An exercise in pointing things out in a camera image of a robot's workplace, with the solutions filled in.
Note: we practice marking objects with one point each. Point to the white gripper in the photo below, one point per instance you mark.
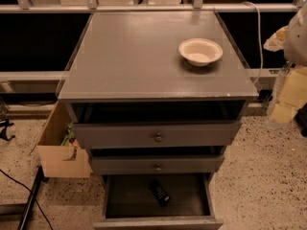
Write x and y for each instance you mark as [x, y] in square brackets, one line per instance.
[296, 45]

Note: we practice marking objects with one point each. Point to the dark blue rxbar wrapper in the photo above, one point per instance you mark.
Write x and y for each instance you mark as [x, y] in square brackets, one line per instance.
[159, 193]

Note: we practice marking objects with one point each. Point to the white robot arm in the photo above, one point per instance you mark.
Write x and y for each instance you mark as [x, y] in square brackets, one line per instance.
[295, 43]

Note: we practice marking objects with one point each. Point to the grey top drawer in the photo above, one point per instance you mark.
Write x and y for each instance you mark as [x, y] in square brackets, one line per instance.
[123, 136]

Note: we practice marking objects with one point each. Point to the grey wooden drawer cabinet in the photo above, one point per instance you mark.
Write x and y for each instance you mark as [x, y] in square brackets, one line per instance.
[155, 99]

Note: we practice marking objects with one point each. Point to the grey middle drawer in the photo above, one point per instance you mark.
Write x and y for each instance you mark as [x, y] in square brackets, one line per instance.
[156, 164]

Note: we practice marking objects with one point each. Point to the grey open bottom drawer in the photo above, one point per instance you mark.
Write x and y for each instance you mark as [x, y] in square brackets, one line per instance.
[130, 205]

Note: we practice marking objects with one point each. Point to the white paper bowl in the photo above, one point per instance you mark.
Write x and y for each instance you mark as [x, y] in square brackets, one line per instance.
[200, 52]

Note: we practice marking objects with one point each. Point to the green packet in box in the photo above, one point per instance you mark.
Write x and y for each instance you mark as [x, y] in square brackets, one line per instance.
[68, 135]

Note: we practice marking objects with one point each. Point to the cardboard box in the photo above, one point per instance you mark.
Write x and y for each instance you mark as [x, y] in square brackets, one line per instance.
[70, 161]

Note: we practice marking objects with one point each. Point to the black metal floor bar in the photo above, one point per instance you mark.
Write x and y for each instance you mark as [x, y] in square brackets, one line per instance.
[26, 215]

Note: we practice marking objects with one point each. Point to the black clamp on floor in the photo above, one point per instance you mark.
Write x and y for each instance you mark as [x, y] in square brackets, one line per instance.
[4, 124]

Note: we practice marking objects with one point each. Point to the metal railing frame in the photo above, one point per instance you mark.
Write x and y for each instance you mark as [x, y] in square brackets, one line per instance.
[48, 7]

